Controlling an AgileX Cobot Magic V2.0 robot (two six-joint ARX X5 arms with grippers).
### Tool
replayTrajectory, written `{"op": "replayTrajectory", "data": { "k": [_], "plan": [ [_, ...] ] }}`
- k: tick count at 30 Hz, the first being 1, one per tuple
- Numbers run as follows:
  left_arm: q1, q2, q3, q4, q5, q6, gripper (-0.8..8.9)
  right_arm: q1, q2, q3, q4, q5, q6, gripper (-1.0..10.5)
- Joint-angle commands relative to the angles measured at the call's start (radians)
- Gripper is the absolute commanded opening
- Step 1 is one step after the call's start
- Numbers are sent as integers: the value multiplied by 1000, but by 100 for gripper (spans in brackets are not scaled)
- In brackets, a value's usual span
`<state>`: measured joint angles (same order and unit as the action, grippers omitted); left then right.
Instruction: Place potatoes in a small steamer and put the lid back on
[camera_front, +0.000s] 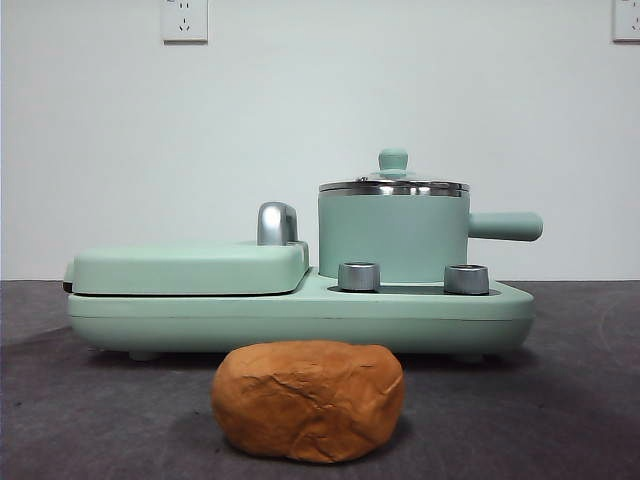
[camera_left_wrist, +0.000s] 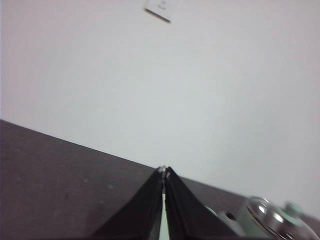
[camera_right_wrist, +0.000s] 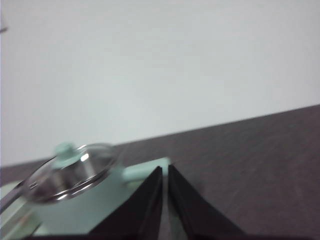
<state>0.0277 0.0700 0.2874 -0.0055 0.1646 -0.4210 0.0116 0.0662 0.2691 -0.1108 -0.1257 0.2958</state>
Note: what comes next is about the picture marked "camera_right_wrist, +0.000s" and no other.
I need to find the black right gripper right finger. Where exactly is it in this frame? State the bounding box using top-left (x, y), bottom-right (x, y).
top-left (167, 164), bottom-right (251, 240)

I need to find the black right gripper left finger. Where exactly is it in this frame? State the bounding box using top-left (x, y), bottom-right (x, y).
top-left (24, 166), bottom-right (164, 240)

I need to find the glass lid with mint knob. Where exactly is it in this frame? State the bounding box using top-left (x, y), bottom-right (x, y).
top-left (23, 141), bottom-right (119, 205)

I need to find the mint green steamer pot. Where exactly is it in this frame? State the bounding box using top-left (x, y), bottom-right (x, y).
top-left (33, 156), bottom-right (172, 236)

